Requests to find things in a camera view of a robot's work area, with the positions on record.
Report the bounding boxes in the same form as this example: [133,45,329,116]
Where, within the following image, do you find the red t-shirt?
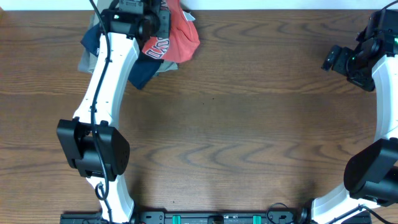
[142,0,200,63]

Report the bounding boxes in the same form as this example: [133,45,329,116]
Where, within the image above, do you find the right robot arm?
[299,7,397,223]

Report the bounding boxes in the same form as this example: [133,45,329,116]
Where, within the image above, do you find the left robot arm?
[57,1,170,223]

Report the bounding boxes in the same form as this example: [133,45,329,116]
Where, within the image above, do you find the navy folded garment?
[78,24,164,90]

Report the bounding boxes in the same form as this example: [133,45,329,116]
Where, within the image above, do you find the khaki folded garment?
[78,15,178,78]

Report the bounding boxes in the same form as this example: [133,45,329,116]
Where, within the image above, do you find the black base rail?
[60,210,372,224]

